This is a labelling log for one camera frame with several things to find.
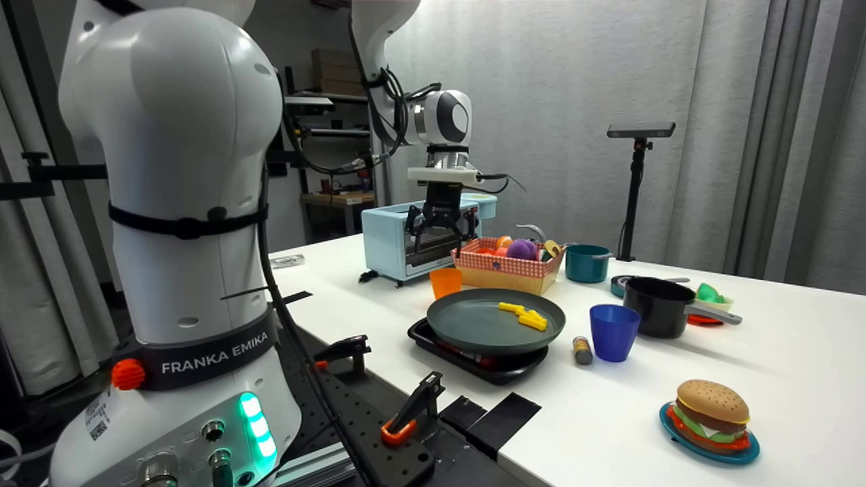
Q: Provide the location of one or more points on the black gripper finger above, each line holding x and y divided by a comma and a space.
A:
469, 244
416, 255

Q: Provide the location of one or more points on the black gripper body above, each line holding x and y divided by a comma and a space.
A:
441, 213

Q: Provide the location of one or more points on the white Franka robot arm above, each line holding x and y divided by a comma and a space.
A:
182, 103

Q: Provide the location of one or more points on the dark grey round plate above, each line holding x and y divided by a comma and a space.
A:
475, 324

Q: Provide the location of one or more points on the yellow fries on plate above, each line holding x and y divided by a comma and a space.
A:
525, 318

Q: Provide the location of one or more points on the blue plastic cup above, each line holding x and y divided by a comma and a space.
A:
612, 330

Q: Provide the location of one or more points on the teal small burger plate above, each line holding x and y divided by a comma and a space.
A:
749, 456

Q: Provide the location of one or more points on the light blue toy toaster oven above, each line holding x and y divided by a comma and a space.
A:
385, 237

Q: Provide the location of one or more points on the purple plush toy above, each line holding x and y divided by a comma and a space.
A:
523, 251

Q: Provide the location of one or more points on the red checkered cardboard basket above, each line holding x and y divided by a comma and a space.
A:
487, 266

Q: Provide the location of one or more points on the teal pot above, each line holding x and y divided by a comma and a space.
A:
585, 263

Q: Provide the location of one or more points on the black square scale base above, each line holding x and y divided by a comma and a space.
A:
497, 368

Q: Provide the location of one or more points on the small brown cylinder toy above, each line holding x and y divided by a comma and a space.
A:
582, 349

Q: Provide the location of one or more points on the black saucepan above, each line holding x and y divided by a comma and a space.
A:
665, 306

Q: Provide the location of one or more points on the green toy food piece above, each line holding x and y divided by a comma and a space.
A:
712, 295

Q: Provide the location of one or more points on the red toy food disc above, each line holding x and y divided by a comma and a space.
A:
703, 321

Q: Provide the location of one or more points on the toy hamburger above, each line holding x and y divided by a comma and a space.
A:
709, 417

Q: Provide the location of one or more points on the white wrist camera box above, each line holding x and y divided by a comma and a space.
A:
467, 178

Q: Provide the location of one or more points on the orange handled black clamp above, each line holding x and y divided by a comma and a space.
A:
416, 408

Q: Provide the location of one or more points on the black camera stand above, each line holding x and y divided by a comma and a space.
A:
643, 136

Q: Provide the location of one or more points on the black flat bracket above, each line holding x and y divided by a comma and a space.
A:
492, 428

